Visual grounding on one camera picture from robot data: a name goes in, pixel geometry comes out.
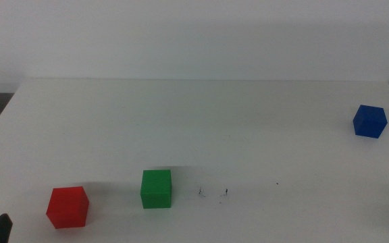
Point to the red cube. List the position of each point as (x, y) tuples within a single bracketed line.
[(67, 207)]

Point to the green cube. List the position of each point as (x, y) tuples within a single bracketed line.
[(156, 189)]

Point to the blue cube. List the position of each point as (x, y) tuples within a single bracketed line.
[(370, 121)]

